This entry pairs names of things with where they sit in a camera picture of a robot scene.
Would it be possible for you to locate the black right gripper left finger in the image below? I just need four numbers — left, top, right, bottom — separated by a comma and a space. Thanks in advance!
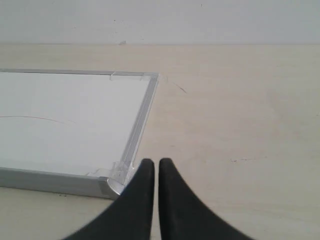
66, 158, 155, 240

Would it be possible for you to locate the white board with aluminium frame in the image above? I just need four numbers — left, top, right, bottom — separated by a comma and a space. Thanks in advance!
0, 68, 159, 199

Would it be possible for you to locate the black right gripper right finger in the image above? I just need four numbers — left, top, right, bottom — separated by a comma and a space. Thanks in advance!
158, 158, 251, 240

